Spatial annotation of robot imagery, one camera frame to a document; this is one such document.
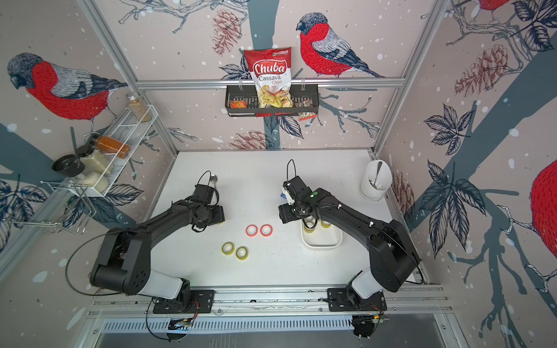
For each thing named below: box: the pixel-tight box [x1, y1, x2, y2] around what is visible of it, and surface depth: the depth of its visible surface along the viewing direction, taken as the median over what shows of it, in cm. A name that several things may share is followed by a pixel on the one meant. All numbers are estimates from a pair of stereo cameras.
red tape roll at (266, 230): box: [259, 223, 274, 238], surface depth 92 cm
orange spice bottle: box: [89, 135, 132, 159], surface depth 74 cm
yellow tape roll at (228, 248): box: [221, 241, 235, 256], surface depth 87 cm
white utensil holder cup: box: [359, 158, 394, 201], surface depth 97 cm
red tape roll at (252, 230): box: [245, 224, 259, 238], surface depth 92 cm
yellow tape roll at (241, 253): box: [234, 245, 249, 261], surface depth 86 cm
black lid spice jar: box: [51, 154, 86, 178], surface depth 60 cm
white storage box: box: [300, 218, 344, 248], surface depth 92 cm
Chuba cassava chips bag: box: [243, 47, 294, 109], surface depth 84 cm
